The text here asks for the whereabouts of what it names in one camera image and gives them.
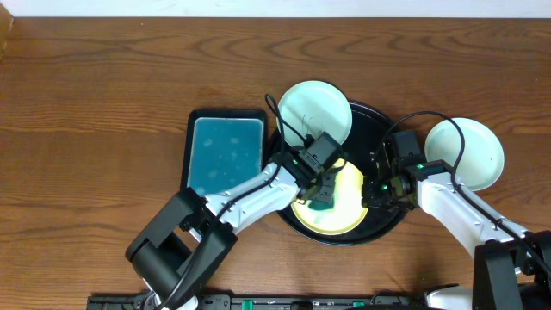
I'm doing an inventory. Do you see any white water-filled basin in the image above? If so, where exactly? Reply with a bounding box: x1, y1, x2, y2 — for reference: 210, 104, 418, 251
186, 116, 264, 197

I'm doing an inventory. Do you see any light green plate with scribble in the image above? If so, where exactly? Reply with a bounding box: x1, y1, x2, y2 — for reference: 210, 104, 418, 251
278, 80, 352, 146

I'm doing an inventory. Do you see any green yellow sponge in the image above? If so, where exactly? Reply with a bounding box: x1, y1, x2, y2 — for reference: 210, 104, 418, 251
307, 200, 334, 213

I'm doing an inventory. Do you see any yellow plate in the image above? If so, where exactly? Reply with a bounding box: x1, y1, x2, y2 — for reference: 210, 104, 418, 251
291, 159, 368, 236

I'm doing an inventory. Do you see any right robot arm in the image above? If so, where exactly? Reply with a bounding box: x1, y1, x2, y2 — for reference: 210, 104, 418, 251
362, 160, 550, 309

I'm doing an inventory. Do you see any black round tray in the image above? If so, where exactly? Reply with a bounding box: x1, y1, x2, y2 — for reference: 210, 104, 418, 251
277, 101, 407, 246

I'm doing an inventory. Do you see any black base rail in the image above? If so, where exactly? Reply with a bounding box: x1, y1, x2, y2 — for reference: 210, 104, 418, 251
86, 290, 429, 310

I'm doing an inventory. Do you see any light blue plate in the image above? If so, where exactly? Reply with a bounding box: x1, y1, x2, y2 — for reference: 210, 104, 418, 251
424, 118, 505, 191

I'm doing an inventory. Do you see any black rectangular tray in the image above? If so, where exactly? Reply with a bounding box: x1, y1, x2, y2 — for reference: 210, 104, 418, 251
179, 108, 268, 193

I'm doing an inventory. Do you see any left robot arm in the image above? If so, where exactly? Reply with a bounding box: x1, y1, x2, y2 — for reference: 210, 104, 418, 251
125, 154, 331, 309

